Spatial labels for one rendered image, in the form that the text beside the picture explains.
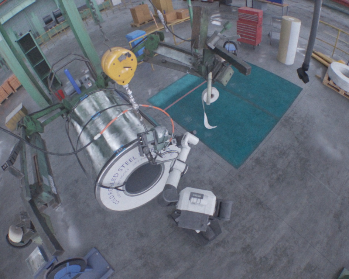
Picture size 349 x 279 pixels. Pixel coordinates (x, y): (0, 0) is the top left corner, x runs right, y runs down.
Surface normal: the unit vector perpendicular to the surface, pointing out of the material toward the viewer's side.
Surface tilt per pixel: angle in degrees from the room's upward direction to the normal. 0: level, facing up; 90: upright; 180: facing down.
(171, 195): 31
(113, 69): 90
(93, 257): 0
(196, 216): 15
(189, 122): 0
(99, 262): 0
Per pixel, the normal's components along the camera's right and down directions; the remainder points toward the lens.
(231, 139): -0.18, -0.59
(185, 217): -0.03, -0.42
